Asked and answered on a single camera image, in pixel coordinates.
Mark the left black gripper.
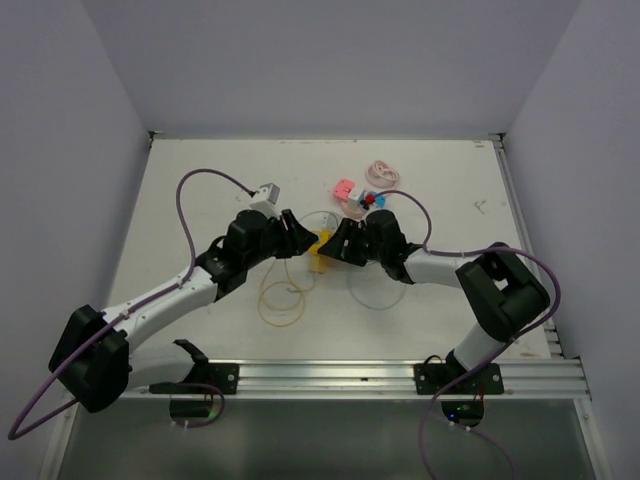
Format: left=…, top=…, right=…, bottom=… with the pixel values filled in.
left=244, top=208, right=317, bottom=269

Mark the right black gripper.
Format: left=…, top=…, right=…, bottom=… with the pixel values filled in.
left=320, top=218, right=387, bottom=268

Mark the yellow socket cube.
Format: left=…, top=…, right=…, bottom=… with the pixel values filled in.
left=305, top=227, right=337, bottom=275

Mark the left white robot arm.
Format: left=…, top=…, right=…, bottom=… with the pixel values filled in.
left=49, top=209, right=318, bottom=413

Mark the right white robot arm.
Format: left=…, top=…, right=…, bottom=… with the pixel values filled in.
left=318, top=210, right=551, bottom=393

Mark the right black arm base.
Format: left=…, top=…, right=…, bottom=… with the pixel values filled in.
left=413, top=352, right=502, bottom=397

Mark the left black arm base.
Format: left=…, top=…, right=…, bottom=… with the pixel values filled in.
left=149, top=339, right=240, bottom=395

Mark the pink socket cube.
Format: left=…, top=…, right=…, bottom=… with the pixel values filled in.
left=333, top=178, right=356, bottom=202

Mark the blue socket cube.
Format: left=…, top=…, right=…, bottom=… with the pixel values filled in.
left=367, top=192, right=386, bottom=209

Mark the white adapter between cubes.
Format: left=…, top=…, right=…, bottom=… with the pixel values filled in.
left=347, top=186, right=366, bottom=210

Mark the teal charger cable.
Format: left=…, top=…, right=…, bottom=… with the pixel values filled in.
left=294, top=209, right=404, bottom=312

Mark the pink coiled cable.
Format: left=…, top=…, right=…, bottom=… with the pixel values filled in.
left=365, top=159, right=404, bottom=190

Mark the aluminium front rail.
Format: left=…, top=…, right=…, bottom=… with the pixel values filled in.
left=125, top=352, right=590, bottom=399

